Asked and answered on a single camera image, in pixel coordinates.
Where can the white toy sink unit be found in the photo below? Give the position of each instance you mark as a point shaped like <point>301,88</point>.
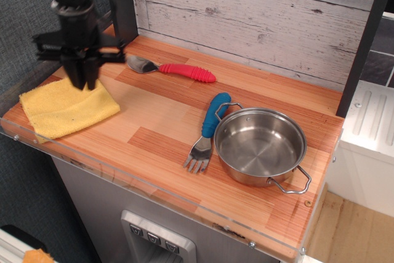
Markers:
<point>362,167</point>

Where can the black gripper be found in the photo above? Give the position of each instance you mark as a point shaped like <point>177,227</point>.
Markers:
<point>80,40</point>

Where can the small steel pot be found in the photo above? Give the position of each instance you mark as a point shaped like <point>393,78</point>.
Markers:
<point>260,147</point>

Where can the clear acrylic edge guard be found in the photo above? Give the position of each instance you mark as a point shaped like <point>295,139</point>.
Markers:
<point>152,164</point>

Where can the red handled spoon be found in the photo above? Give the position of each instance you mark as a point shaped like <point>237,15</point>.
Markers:
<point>144,66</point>

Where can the grey dispenser button panel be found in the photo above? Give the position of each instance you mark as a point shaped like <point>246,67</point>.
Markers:
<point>150,242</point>

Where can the blue handled fork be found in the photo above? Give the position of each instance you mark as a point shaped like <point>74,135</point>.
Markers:
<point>200,153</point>

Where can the dark grey right post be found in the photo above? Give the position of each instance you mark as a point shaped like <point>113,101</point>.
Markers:
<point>365,44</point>

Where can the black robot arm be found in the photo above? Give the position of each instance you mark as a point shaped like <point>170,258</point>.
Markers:
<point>74,7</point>

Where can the orange object at corner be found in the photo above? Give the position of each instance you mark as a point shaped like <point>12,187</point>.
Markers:
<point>37,256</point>

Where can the yellow cloth napkin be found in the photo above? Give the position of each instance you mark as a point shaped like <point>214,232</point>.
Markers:
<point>59,109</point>

